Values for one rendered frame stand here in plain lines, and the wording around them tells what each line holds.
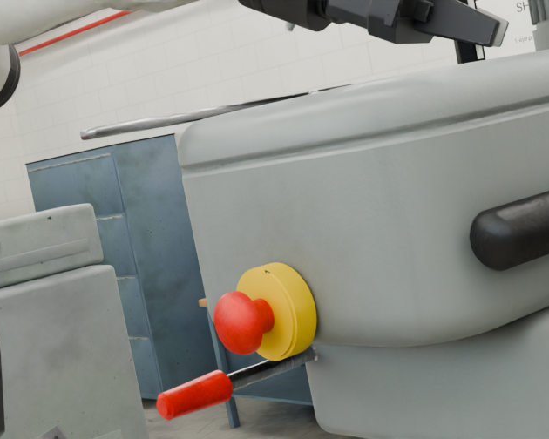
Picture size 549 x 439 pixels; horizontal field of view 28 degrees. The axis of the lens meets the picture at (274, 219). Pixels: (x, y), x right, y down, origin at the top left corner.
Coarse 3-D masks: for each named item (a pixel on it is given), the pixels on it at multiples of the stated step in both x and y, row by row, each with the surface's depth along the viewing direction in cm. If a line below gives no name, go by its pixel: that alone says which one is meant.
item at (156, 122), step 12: (348, 84) 87; (288, 96) 84; (300, 96) 85; (216, 108) 79; (228, 108) 80; (240, 108) 80; (132, 120) 75; (144, 120) 75; (156, 120) 75; (168, 120) 76; (180, 120) 77; (192, 120) 78; (84, 132) 73; (96, 132) 72; (108, 132) 73; (120, 132) 73
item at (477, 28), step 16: (432, 0) 81; (448, 0) 81; (416, 16) 81; (432, 16) 81; (448, 16) 81; (464, 16) 80; (480, 16) 80; (432, 32) 82; (448, 32) 81; (464, 32) 81; (480, 32) 80; (496, 32) 80
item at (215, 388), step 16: (304, 352) 83; (256, 368) 80; (272, 368) 81; (288, 368) 82; (192, 384) 76; (208, 384) 77; (224, 384) 77; (240, 384) 79; (160, 400) 75; (176, 400) 75; (192, 400) 76; (208, 400) 76; (224, 400) 78; (176, 416) 75
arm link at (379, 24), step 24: (264, 0) 85; (288, 0) 84; (312, 0) 84; (336, 0) 82; (360, 0) 81; (384, 0) 78; (408, 0) 81; (288, 24) 88; (312, 24) 86; (360, 24) 82; (384, 24) 78; (408, 24) 81
